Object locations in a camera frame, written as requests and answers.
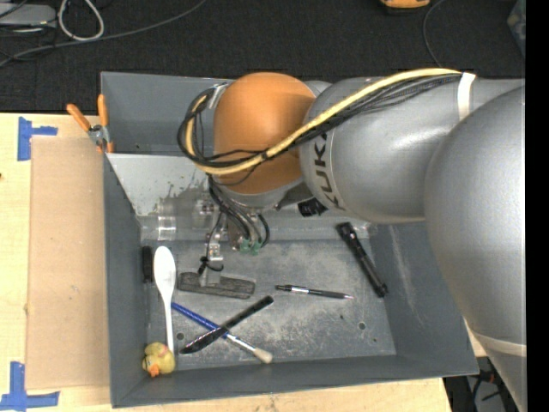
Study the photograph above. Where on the yellow rubber duck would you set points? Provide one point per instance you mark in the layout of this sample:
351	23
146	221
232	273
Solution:
159	359

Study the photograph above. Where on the black marker pen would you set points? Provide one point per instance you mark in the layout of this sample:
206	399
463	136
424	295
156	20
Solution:
244	313

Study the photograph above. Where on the clear plastic cup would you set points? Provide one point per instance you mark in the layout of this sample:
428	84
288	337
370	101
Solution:
166	228

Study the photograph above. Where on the small black rectangular bar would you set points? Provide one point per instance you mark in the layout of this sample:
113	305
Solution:
147	264

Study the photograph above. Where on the grey metal bin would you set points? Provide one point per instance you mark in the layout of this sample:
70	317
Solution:
300	328

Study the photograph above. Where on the black cylinder on white bracket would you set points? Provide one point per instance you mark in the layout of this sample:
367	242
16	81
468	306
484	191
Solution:
312	207

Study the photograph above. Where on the brown cardboard board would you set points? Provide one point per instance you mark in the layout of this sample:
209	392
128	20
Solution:
64	251

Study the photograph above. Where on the black flashlight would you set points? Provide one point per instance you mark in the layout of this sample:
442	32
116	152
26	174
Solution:
362	258

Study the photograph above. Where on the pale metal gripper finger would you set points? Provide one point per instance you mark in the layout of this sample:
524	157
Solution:
215	236
213	268

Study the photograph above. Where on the white plastic spoon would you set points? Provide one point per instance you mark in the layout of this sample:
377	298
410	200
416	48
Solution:
164	268

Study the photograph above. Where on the dark grey flat block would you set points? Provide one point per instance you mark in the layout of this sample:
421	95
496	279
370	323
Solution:
236	289

